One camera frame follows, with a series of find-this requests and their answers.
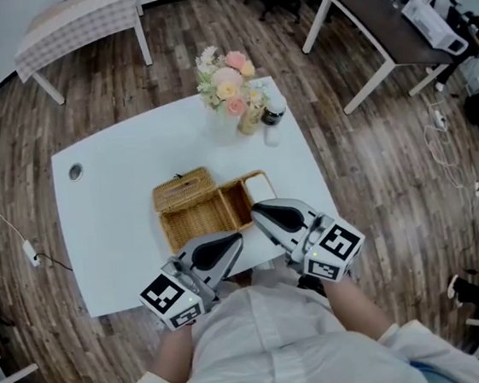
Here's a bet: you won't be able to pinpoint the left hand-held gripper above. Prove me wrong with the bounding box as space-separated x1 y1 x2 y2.
132 229 254 334

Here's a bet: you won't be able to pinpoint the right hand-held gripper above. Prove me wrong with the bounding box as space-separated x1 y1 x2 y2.
249 189 372 303

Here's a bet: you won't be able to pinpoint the person's left forearm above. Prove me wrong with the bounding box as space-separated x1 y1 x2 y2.
145 322 201 383

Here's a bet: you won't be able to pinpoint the person's right forearm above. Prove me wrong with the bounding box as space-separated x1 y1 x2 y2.
320 275 394 349

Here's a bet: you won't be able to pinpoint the wicker compartment basket with lid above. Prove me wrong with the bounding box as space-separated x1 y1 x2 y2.
149 158 284 258

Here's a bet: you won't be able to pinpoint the small white jar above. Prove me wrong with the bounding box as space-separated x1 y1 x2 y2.
261 124 283 148

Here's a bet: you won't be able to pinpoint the dark jar with white lid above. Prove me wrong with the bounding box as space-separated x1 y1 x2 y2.
257 94 290 128

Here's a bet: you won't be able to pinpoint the yellow patterned bottle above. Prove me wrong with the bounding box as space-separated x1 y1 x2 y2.
234 102 269 136

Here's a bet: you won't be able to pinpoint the person's white jacket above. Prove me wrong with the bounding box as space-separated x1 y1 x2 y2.
89 240 479 383

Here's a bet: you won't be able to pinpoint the white ceramic vase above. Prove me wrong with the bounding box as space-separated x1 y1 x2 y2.
206 104 243 148

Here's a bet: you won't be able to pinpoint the pastel flower bouquet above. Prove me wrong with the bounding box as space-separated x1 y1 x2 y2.
191 39 274 121

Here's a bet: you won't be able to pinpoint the white power strip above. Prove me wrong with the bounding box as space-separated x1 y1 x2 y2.
429 105 448 130
20 238 42 270

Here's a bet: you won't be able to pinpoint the person's blue jeans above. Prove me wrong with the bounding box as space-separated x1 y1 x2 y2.
409 357 460 383

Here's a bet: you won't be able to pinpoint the dark brown table white legs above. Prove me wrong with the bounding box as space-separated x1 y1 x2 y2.
296 0 461 120

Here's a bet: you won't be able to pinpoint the white side table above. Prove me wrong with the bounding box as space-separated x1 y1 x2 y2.
22 0 157 109

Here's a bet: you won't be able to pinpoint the white printer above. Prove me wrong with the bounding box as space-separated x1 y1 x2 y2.
399 0 471 61

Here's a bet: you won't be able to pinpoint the table with checkered cloth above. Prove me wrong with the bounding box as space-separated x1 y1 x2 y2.
6 0 147 84

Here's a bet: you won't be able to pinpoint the thin black cable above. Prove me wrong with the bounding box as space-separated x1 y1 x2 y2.
34 249 74 276

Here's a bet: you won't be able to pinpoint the grey round cable grommet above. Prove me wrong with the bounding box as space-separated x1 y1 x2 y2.
67 161 85 183

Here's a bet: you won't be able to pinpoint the tangled white cable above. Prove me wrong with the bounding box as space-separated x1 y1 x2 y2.
419 93 479 204

